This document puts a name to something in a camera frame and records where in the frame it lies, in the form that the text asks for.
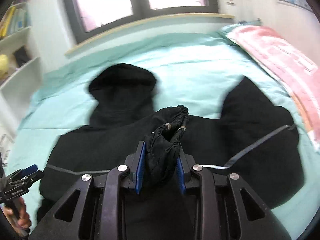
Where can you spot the black hooded jacket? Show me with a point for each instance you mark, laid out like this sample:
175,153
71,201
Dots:
252,137

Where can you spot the yellow plush toy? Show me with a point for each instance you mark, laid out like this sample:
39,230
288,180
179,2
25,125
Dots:
4,66

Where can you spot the dark framed window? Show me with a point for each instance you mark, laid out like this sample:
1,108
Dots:
88,18

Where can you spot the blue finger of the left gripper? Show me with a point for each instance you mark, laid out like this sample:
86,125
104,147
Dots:
29,170

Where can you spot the white bookshelf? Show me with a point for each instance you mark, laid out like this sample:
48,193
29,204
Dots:
23,78

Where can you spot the pink folded blanket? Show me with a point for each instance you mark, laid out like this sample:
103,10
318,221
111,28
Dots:
298,74

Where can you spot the books on shelf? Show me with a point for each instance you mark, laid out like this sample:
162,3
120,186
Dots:
14,20

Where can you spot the person's left hand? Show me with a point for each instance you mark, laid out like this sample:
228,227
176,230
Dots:
24,222

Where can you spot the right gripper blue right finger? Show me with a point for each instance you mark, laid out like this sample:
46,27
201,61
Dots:
185,179

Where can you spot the mint green bed sheet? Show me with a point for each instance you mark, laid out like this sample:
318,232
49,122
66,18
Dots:
194,70

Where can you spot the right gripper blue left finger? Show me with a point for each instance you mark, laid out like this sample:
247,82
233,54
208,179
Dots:
136,164

